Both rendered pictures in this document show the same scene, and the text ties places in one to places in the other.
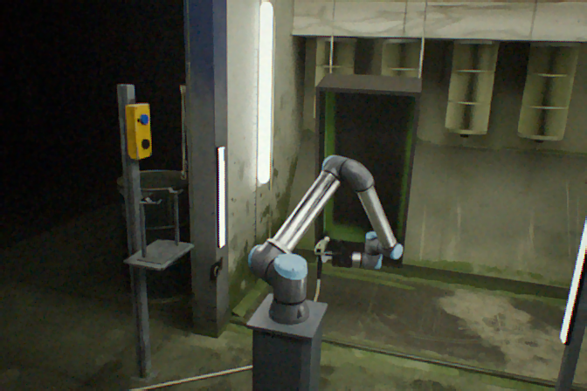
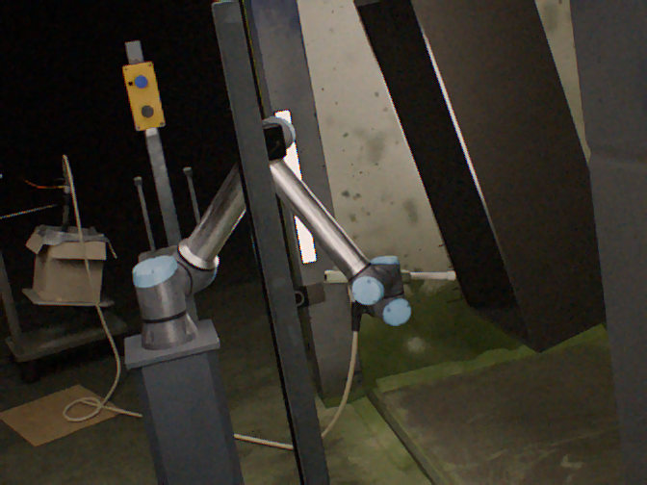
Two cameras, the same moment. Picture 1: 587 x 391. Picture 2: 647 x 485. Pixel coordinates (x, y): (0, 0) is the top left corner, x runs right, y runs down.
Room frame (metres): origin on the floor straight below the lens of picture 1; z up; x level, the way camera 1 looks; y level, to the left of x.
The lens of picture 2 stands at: (1.07, -3.04, 1.56)
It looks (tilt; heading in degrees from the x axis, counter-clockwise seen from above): 12 degrees down; 64
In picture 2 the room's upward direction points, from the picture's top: 10 degrees counter-clockwise
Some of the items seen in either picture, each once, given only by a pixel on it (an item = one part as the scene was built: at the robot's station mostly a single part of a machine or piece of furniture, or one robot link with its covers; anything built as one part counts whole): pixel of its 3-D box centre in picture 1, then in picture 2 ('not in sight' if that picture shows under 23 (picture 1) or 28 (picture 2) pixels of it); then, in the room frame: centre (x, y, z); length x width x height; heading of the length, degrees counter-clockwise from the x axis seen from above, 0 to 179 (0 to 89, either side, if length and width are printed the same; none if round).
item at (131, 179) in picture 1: (135, 243); (173, 237); (2.27, 0.83, 0.82); 0.06 x 0.06 x 1.64; 74
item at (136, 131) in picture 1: (138, 131); (143, 96); (2.26, 0.77, 1.42); 0.12 x 0.06 x 0.26; 164
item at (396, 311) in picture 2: (370, 260); (392, 308); (2.53, -0.46, 0.66); 0.12 x 0.09 x 0.10; 81
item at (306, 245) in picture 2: (220, 197); (296, 187); (2.70, 0.45, 0.96); 0.06 x 0.02 x 0.63; 164
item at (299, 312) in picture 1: (289, 304); (167, 325); (1.93, 0.01, 0.69); 0.19 x 0.19 x 0.10
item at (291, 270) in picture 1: (288, 276); (160, 286); (1.94, 0.01, 0.83); 0.17 x 0.15 x 0.18; 38
